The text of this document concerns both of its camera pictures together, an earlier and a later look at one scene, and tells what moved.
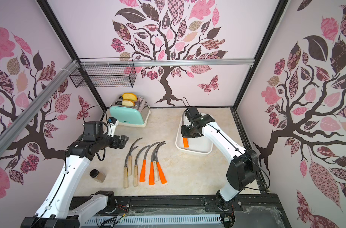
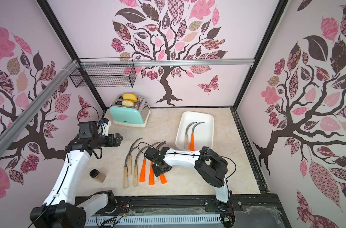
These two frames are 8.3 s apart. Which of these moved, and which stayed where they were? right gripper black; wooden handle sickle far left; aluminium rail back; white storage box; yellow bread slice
Moved: right gripper black
Stayed: yellow bread slice; wooden handle sickle far left; white storage box; aluminium rail back
